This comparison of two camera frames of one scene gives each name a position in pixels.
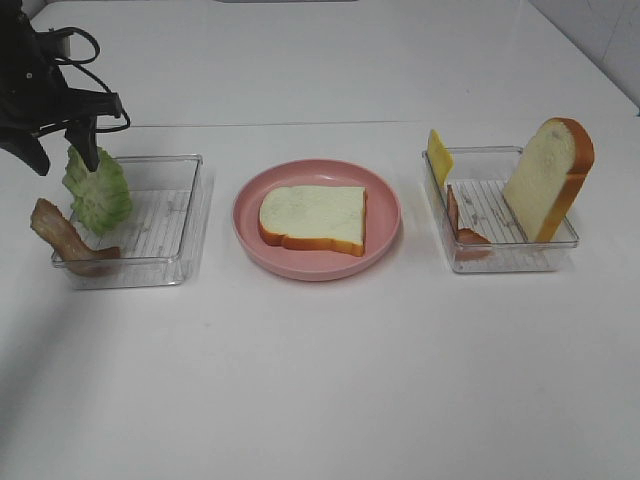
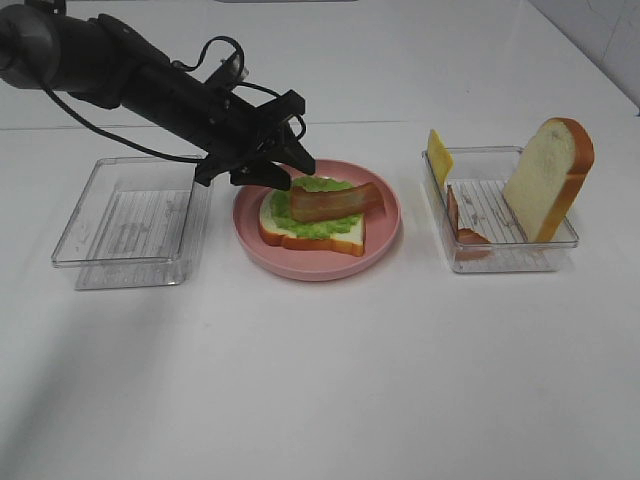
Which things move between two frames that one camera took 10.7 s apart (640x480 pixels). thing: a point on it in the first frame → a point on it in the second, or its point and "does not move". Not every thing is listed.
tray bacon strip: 468,244 does not move
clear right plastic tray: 480,175 does not move
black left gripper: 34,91 → 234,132
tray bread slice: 548,178 does not move
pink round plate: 308,263 does not move
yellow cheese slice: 441,160 does not move
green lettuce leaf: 101,197 → 284,220
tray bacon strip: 68,248 → 310,204
